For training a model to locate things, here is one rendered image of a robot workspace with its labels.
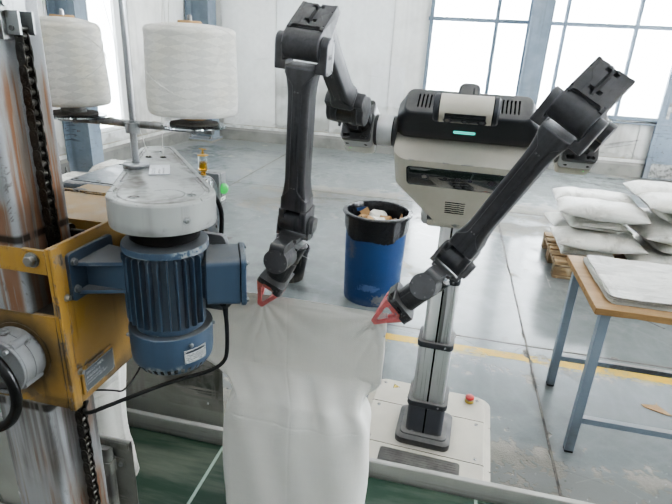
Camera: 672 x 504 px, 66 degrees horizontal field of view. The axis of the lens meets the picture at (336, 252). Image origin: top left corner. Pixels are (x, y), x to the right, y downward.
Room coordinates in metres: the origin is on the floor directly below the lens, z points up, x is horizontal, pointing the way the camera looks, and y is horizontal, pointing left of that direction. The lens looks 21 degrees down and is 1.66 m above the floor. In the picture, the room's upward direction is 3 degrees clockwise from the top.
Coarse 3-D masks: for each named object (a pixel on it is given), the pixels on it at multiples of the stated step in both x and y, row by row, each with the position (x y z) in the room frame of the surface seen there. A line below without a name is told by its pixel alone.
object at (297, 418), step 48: (240, 336) 1.16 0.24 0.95; (288, 336) 1.13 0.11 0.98; (336, 336) 1.11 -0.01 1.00; (384, 336) 1.08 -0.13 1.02; (240, 384) 1.12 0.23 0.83; (288, 384) 1.10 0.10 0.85; (336, 384) 1.10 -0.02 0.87; (240, 432) 1.08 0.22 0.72; (288, 432) 1.04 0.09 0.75; (336, 432) 1.03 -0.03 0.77; (240, 480) 1.08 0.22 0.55; (288, 480) 1.04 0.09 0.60; (336, 480) 1.02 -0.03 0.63
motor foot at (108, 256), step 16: (96, 240) 0.86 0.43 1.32; (80, 256) 0.81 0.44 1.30; (96, 256) 0.83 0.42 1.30; (112, 256) 0.83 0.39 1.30; (80, 272) 0.81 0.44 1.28; (96, 272) 0.82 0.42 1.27; (112, 272) 0.81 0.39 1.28; (80, 288) 0.79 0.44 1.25; (96, 288) 0.81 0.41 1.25; (112, 288) 0.81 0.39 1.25
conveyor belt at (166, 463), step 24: (144, 432) 1.43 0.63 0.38; (144, 456) 1.32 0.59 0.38; (168, 456) 1.33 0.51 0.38; (192, 456) 1.33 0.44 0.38; (216, 456) 1.34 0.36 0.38; (144, 480) 1.22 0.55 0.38; (168, 480) 1.23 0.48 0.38; (192, 480) 1.23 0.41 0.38; (216, 480) 1.24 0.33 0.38; (384, 480) 1.28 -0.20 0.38
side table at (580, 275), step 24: (576, 264) 2.33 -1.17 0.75; (576, 288) 2.39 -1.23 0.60; (600, 312) 1.86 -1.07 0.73; (624, 312) 1.85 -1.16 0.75; (648, 312) 1.85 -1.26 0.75; (600, 336) 1.88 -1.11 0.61; (552, 360) 2.40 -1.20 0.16; (576, 360) 2.38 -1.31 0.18; (600, 360) 2.37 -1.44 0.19; (552, 384) 2.39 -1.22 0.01; (576, 408) 1.89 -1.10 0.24; (576, 432) 1.88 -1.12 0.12; (648, 432) 1.83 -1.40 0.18
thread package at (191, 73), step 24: (168, 24) 0.93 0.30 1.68; (192, 24) 0.95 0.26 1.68; (144, 48) 0.96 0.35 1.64; (168, 48) 0.92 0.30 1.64; (192, 48) 0.92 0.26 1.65; (216, 48) 0.94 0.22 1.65; (168, 72) 0.92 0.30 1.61; (192, 72) 0.92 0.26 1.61; (216, 72) 0.94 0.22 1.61; (168, 96) 0.92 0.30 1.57; (192, 96) 0.92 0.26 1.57; (216, 96) 0.94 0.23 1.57; (192, 120) 0.98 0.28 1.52
